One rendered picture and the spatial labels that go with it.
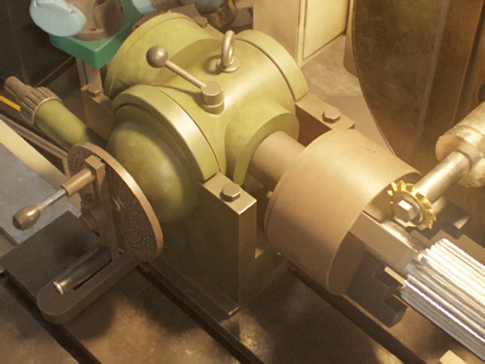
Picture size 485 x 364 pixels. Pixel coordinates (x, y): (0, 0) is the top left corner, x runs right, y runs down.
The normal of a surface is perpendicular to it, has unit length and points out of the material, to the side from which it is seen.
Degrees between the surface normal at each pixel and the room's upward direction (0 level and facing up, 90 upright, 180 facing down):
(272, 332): 0
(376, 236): 35
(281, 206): 58
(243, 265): 90
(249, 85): 28
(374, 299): 65
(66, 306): 4
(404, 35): 90
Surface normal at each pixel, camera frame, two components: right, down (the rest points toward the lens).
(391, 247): -0.40, -0.22
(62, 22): -0.22, 0.82
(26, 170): 0.00, -0.65
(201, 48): 0.71, 0.54
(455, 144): -0.71, 0.54
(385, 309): -0.64, 0.22
